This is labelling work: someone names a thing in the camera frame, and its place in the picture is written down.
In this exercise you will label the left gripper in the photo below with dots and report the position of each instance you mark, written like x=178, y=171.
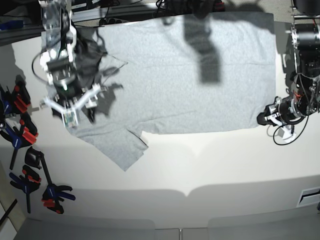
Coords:
x=301, y=106

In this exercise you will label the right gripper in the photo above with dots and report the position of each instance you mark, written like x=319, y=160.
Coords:
x=65, y=79

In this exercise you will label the blue red bar clamp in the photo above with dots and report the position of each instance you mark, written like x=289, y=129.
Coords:
x=23, y=137
x=15, y=102
x=28, y=183

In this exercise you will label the grey T-shirt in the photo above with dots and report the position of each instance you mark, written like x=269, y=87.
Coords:
x=176, y=75

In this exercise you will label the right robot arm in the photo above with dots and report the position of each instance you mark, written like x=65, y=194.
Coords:
x=58, y=54

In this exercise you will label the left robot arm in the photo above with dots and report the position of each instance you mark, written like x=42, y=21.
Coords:
x=305, y=35

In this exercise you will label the long black bar clamp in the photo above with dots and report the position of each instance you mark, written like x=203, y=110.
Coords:
x=53, y=194

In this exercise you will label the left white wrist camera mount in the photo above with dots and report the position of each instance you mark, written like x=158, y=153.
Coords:
x=282, y=113

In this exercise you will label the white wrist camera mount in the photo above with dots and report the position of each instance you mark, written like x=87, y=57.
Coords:
x=282, y=113
x=70, y=109

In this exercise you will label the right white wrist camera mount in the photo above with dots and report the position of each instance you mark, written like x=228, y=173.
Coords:
x=70, y=109

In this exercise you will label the black camera mount top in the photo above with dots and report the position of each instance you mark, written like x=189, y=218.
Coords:
x=199, y=8

